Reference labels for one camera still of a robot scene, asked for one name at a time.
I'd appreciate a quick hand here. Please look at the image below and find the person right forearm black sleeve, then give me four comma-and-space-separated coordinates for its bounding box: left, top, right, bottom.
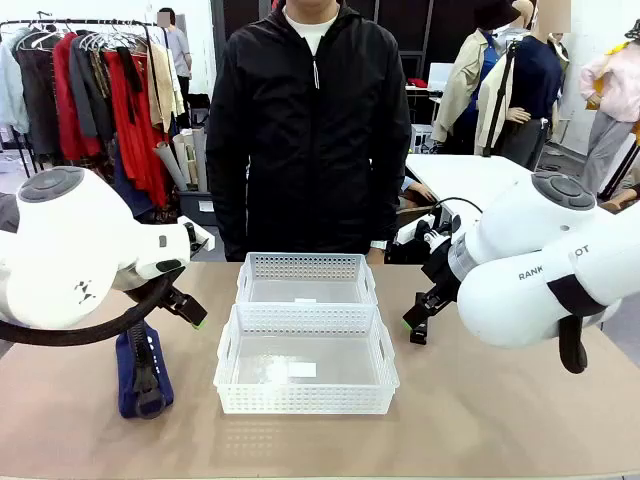
205, 159, 252, 262

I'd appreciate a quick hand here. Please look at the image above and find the thin black camera cable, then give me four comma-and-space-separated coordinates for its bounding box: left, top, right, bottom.
431, 196, 484, 222

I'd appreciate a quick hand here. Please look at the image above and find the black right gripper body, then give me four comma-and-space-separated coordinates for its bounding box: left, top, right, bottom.
421, 239, 464, 302

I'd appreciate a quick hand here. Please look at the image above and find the beige paper roll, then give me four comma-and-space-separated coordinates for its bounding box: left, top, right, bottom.
172, 132, 195, 191

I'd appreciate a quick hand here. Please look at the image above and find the white computer tower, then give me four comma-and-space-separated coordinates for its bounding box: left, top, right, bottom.
409, 124, 434, 154

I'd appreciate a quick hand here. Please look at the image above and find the person torso black jacket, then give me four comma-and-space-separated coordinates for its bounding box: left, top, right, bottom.
205, 0, 412, 264

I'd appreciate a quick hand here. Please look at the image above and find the red hanging coat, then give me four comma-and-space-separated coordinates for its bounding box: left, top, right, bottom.
52, 32, 104, 162

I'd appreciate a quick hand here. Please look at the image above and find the blue denim garment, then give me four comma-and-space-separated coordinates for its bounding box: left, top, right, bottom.
112, 143, 156, 219

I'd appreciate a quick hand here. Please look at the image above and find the red hanging dress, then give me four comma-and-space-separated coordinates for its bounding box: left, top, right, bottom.
103, 48, 170, 209

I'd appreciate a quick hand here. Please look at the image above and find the mannequin with beige trench coat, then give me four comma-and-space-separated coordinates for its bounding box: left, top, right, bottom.
432, 0, 521, 156

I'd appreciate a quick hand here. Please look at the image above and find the white perforated plastic basket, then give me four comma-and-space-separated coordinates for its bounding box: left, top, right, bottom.
213, 302, 401, 416
234, 252, 380, 306

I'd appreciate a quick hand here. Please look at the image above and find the black clothes rack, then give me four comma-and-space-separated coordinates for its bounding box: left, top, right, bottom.
0, 10, 175, 221

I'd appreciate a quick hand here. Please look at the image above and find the background person grey shirt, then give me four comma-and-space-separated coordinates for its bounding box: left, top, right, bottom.
156, 6, 194, 109

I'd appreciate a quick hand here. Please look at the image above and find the black hanging scarf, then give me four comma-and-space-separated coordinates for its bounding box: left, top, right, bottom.
115, 45, 145, 126

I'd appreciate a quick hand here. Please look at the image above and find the beige hanging jacket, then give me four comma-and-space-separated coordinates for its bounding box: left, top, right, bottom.
143, 42, 187, 135

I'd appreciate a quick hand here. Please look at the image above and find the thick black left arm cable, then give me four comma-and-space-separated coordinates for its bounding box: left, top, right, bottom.
0, 267, 187, 347

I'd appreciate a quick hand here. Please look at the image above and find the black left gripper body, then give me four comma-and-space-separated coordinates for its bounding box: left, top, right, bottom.
148, 278, 177, 310

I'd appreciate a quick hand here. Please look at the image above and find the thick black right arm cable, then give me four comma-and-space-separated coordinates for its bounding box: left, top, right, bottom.
546, 273, 607, 375

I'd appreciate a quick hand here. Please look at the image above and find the grey storage box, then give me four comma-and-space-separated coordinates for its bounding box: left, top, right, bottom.
177, 189, 219, 227

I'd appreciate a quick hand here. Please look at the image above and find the mannequin with pink top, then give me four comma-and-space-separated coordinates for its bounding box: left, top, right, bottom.
578, 19, 640, 197

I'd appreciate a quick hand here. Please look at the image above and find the grey hanging jacket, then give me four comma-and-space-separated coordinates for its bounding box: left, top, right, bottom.
68, 32, 117, 142

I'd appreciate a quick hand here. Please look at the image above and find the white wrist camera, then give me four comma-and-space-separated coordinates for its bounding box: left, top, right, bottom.
396, 217, 452, 247
177, 215, 217, 252

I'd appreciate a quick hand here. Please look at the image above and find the black tripod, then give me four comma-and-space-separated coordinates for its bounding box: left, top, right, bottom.
597, 142, 640, 202
482, 38, 519, 157

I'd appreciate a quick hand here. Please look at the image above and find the light blue hanging shirt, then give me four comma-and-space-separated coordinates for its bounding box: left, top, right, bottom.
0, 27, 30, 135

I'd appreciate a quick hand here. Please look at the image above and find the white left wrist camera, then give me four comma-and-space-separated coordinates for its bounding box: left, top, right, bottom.
177, 215, 217, 252

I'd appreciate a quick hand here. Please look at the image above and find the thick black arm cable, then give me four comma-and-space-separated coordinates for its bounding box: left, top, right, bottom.
546, 273, 607, 375
0, 267, 187, 347

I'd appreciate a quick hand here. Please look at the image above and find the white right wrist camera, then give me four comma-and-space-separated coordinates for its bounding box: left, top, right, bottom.
396, 217, 452, 247

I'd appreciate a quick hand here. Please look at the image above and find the white monitor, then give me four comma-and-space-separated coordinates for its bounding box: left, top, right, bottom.
427, 62, 456, 94

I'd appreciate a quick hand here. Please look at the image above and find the person left forearm black sleeve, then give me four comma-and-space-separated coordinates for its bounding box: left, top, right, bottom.
368, 159, 409, 245

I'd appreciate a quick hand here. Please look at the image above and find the tall grey paper roll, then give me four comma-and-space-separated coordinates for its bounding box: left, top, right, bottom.
191, 126, 209, 194

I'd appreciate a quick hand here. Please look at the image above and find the dark grey hanging dress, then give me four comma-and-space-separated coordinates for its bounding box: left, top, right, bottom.
13, 44, 64, 157

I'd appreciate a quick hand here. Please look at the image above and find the white work table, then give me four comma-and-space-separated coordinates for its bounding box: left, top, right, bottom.
403, 153, 536, 214

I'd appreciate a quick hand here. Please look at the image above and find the navy Campus zip pouch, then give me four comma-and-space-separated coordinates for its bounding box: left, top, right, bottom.
115, 319, 176, 421

